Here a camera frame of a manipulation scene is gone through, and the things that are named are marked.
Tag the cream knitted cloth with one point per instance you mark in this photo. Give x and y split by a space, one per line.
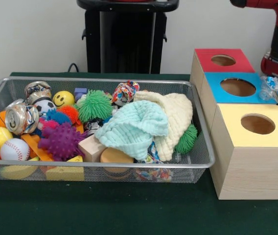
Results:
178 117

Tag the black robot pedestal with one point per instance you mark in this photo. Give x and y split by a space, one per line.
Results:
129 44

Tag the wooden three-hole sorting box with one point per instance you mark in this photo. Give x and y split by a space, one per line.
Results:
246 166

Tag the orange round disc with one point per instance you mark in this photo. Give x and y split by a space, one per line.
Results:
114 156

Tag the clear wrapper with blue print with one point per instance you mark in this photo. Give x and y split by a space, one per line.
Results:
275 89

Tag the crushed silver can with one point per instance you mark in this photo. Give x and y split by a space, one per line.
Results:
20 117

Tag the green spiky ball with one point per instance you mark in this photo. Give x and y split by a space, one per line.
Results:
188 139
94 104

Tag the wooden cube block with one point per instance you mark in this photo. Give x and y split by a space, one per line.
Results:
90 148

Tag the dark green table cloth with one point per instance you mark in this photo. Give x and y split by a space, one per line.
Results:
129 210

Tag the purple spiky ball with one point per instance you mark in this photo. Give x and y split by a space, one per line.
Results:
61 140

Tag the yellow smiley face ball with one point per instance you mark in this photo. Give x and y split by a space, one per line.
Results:
63 99

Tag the mint green cloth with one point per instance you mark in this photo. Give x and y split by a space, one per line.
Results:
134 127

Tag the clear mesh bin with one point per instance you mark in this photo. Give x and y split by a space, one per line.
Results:
80 171

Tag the white baseball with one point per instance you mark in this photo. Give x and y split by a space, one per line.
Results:
14 149

